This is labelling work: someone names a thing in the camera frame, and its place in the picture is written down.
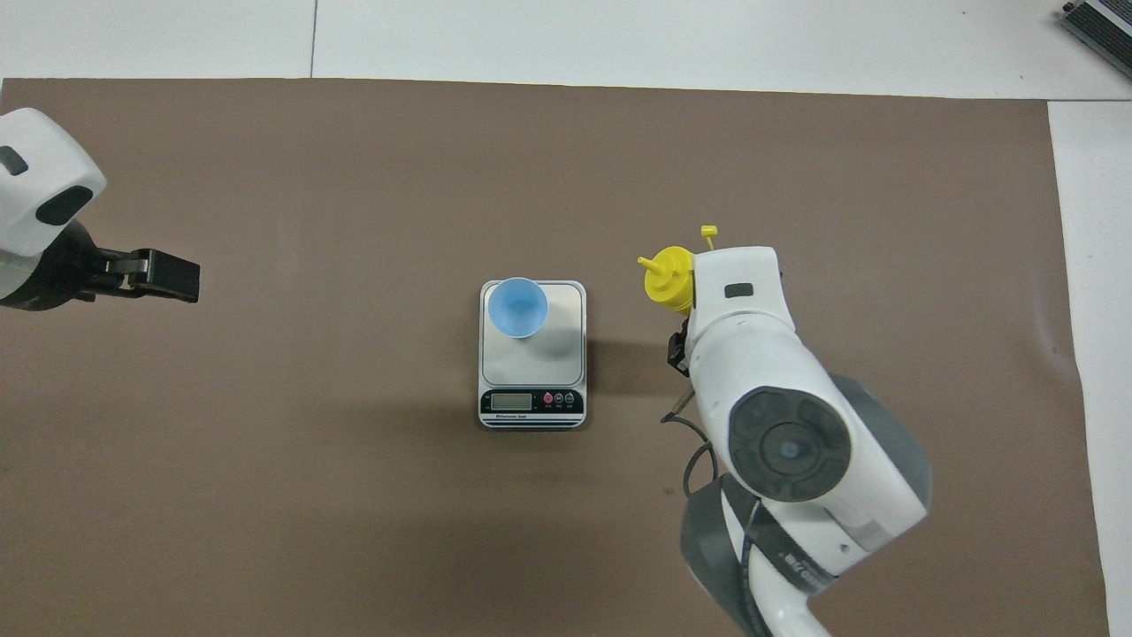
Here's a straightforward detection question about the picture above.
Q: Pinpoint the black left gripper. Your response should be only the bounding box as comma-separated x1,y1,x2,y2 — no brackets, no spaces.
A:
0,219,201,311

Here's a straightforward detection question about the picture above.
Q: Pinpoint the grey finned metal device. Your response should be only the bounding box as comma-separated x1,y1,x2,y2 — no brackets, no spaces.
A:
1060,0,1132,82

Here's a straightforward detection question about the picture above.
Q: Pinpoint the light blue plastic cup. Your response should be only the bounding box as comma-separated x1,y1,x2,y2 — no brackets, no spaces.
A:
488,277,549,340

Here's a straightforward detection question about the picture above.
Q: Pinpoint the yellow squeeze bottle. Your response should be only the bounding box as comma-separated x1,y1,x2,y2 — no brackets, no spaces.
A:
638,226,719,315

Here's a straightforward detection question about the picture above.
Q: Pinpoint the brown table mat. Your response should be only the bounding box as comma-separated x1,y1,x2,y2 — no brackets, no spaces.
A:
0,78,1111,637

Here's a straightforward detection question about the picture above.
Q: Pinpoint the silver digital kitchen scale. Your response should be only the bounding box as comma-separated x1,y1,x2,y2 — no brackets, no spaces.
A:
478,280,587,430

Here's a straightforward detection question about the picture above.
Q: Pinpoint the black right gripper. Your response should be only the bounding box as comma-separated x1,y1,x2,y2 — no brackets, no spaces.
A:
668,318,693,380

